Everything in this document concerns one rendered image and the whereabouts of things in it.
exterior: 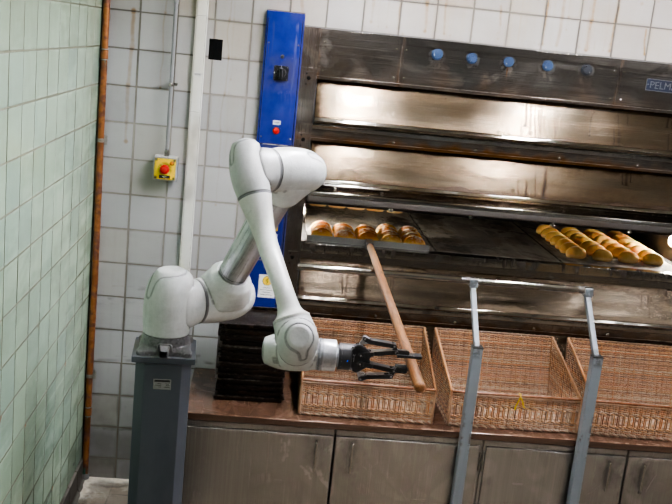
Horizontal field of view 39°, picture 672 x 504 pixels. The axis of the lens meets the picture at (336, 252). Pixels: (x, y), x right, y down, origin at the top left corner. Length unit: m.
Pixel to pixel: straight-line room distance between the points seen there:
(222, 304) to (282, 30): 1.34
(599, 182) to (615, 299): 0.55
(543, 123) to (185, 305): 1.87
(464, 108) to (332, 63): 0.60
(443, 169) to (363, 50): 0.62
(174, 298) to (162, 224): 1.10
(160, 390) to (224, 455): 0.77
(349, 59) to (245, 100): 0.47
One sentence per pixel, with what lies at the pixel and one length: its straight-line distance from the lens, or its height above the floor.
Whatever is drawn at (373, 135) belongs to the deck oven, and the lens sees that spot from 4.15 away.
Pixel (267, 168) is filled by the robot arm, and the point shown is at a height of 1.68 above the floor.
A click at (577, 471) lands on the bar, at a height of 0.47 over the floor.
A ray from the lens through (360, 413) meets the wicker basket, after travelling 3.92.
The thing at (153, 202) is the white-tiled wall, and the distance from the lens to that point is 4.20.
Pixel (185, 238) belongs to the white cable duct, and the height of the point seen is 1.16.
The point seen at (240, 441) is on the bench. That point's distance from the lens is 3.90.
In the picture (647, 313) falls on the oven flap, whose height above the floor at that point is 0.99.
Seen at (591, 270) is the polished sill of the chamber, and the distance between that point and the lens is 4.46.
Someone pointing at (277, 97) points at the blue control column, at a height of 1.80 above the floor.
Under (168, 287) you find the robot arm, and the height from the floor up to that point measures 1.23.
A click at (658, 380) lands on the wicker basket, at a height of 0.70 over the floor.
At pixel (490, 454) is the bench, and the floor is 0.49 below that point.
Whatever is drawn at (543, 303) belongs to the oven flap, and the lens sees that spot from 4.43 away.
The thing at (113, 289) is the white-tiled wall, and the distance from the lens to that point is 4.31.
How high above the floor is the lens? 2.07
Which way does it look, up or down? 13 degrees down
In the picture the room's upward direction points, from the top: 6 degrees clockwise
